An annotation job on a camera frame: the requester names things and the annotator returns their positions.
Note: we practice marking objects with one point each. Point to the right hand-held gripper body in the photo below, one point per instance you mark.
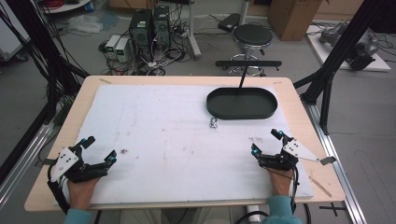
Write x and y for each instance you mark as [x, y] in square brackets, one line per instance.
[297, 150]

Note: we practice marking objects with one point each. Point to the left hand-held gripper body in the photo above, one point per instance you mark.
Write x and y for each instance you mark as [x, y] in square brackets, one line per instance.
[63, 161]

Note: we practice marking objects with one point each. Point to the black oval tray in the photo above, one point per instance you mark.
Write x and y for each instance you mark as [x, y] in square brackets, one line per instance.
[241, 104]

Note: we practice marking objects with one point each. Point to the person's left hand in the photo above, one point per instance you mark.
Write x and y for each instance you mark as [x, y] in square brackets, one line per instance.
[81, 193]

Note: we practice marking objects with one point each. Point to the person's right hand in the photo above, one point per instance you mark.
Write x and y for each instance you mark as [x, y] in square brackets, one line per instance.
[280, 184]

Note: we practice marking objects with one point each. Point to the grey tab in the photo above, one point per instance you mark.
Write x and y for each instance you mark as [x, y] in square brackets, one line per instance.
[328, 160]
[46, 161]

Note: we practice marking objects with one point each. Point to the wooden table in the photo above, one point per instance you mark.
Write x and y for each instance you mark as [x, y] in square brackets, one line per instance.
[303, 102]

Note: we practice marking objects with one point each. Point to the thin wooden stick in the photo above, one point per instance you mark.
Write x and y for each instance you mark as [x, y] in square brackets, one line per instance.
[320, 186]

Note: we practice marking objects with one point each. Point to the black tape cross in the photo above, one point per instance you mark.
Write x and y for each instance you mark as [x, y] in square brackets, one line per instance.
[333, 208]

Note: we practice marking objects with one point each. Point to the white floor board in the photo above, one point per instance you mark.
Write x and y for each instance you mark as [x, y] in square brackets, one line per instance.
[323, 51]

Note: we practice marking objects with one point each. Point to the white power supply unit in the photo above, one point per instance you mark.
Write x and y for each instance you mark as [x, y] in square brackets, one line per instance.
[112, 45]
[122, 49]

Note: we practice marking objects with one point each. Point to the black round stool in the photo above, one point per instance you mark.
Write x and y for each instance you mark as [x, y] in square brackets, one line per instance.
[252, 34]

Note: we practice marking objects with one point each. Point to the grey device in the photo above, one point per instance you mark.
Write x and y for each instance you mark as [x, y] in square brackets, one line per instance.
[333, 32]

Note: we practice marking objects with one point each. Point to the black device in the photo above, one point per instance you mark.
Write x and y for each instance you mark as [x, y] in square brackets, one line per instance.
[362, 54]

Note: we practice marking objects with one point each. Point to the cardboard box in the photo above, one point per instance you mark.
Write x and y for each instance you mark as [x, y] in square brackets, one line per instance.
[292, 18]

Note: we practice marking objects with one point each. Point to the clear plastic bag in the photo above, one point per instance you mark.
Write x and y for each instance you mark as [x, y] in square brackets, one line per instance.
[84, 23]

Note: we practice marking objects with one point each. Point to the flat black box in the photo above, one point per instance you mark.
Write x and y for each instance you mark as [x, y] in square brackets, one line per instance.
[229, 22]

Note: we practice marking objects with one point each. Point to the black computer tower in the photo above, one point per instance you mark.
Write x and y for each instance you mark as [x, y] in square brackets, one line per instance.
[140, 31]
[161, 25]

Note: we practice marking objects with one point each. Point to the white desk leg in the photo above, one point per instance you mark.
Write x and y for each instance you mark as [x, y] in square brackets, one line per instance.
[193, 34]

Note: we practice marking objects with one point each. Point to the white round table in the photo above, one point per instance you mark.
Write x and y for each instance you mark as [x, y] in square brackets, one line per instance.
[65, 6]

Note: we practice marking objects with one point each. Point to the aluminium rail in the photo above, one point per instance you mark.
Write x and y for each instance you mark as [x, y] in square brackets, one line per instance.
[21, 161]
[339, 174]

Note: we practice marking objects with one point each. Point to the black metal frame post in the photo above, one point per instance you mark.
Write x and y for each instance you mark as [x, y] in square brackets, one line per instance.
[43, 46]
[339, 49]

